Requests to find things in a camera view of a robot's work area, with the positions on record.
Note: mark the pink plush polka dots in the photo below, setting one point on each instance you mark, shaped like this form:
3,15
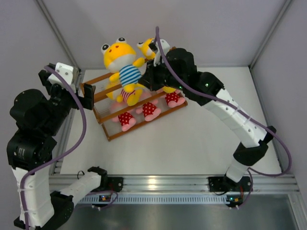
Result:
149,110

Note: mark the yellow plush pink stripes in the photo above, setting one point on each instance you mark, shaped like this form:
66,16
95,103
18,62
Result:
169,89
130,98

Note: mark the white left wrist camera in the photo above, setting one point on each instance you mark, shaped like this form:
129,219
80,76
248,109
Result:
67,72

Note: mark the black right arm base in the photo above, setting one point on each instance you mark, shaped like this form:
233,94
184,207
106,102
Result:
222,184

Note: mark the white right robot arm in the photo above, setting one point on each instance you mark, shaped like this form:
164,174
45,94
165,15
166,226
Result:
208,91

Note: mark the wooden toy shelf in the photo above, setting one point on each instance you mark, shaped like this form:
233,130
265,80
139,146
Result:
118,112

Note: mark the yellow plush blue stripes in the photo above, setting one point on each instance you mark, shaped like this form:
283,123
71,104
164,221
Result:
145,49

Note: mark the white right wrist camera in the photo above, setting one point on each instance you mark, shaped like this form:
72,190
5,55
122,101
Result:
165,47

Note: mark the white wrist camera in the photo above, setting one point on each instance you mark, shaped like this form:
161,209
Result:
67,72
165,47

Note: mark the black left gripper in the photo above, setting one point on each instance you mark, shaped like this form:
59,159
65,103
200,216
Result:
43,77

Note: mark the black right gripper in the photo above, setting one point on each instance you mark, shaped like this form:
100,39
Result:
148,78

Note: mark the pink polka plush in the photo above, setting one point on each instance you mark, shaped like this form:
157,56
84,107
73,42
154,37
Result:
126,119
173,99

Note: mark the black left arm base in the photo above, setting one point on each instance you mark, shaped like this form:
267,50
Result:
114,183

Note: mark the white slotted cable duct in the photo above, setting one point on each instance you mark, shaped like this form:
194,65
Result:
156,199

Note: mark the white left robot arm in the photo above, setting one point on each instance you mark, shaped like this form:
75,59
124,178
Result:
30,157

